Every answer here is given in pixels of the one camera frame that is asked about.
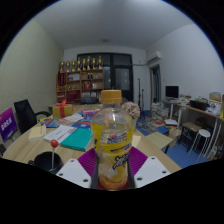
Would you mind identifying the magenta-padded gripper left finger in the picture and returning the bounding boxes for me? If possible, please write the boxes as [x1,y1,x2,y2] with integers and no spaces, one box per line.
[55,148,99,190]

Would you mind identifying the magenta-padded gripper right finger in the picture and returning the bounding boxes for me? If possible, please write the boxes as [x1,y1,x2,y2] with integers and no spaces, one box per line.
[125,146,172,190]

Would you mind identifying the yellow-labelled orange drink bottle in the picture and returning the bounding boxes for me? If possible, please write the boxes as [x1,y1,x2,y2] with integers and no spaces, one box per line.
[90,89,134,191]

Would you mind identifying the teal book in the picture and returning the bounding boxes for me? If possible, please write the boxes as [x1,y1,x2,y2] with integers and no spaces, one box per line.
[59,127,94,153]

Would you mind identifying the small wooden side table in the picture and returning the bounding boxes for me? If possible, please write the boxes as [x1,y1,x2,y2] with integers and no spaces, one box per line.
[146,131,174,154]

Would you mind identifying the red lollipop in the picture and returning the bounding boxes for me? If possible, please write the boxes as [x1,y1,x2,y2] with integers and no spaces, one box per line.
[49,139,60,171]

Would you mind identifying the white book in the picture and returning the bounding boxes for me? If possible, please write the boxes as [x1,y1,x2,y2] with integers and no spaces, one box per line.
[43,124,78,144]

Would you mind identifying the blue printed pack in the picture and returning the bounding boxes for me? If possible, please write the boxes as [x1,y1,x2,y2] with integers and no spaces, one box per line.
[71,116,94,130]

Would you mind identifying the cream book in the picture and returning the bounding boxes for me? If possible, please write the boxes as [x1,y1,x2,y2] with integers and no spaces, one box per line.
[27,124,48,143]

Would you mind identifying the stack of books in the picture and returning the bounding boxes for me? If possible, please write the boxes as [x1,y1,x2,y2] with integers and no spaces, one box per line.
[146,101,172,134]

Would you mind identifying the yellow gift box red ribbon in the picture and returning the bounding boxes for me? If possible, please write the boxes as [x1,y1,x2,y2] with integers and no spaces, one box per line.
[51,99,74,119]

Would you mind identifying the pink pack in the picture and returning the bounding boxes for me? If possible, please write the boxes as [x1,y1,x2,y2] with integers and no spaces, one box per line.
[80,108,101,118]

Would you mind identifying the brown wooden stool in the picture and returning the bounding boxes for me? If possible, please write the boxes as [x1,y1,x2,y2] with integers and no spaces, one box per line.
[179,121,203,145]

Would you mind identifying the pink dried flower bouquet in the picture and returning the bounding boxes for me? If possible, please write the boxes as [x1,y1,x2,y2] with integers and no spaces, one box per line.
[120,101,142,120]

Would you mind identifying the white round stool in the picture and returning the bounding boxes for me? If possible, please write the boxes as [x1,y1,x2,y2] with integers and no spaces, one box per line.
[188,128,212,158]

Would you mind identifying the black office chair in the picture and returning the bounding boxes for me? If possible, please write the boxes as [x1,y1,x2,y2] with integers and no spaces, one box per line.
[13,98,52,134]

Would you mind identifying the black tripod stand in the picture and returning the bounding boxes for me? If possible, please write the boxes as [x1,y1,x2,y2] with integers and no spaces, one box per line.
[136,78,148,113]

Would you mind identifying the black computer monitor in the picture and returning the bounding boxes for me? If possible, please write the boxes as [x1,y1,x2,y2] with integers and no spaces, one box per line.
[165,85,180,99]

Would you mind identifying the purple sign board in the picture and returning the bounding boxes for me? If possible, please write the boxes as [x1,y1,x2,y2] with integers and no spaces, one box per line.
[0,107,18,144]

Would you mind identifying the wooden shelf unit with trophies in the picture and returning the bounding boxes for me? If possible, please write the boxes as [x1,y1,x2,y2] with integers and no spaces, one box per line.
[55,54,104,104]

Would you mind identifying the white air conditioner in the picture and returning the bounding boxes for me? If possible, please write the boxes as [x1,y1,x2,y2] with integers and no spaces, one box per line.
[146,50,163,64]

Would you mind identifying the wooden wall desk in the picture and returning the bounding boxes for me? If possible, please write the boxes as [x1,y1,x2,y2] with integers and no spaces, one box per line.
[163,99,224,148]

